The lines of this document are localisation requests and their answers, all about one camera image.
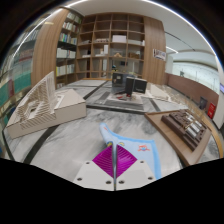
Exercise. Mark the curved wooden slatted bench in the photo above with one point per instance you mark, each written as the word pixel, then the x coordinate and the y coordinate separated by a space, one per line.
pixel 216 140

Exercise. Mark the wall-mounted display screen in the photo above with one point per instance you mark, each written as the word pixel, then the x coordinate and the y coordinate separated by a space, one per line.
pixel 222 88

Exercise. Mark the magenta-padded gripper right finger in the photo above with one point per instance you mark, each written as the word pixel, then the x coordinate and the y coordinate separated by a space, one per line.
pixel 125 163

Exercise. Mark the dark waste bin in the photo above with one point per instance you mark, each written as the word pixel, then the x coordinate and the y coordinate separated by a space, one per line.
pixel 203 103

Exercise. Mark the light blue printed towel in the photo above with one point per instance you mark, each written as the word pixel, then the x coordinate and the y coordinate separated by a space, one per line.
pixel 141 151

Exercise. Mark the framed wall poster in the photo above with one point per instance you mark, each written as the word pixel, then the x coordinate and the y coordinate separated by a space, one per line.
pixel 159 54

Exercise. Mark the tall wooden shelf unit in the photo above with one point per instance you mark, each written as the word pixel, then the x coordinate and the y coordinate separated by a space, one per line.
pixel 116 43

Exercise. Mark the white architectural building model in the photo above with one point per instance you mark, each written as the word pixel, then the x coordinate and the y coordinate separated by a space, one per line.
pixel 43 110

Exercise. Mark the dark grey block building model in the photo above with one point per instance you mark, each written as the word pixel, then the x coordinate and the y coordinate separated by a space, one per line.
pixel 128 85

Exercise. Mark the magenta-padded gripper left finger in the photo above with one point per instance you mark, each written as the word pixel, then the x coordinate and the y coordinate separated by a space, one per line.
pixel 105 163

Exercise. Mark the dark brown architectural site model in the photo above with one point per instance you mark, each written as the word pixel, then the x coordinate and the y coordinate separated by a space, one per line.
pixel 181 125

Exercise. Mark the red cabinet box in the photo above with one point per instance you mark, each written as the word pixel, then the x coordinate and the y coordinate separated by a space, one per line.
pixel 211 110

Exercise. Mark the glass-fronted bookshelf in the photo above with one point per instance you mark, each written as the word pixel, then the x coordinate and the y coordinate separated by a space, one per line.
pixel 16 80

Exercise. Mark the small white architectural model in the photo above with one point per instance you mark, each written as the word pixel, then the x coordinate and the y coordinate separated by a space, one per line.
pixel 158 91

